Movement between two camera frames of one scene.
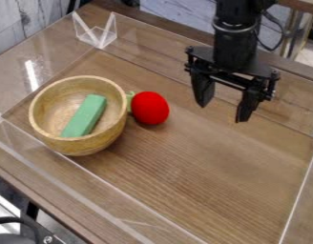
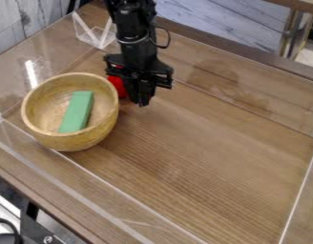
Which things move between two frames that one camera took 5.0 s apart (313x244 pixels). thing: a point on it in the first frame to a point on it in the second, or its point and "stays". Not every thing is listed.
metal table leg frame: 297,31 stays
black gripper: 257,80 to 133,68
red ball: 147,106 to 116,81
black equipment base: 33,232 stays
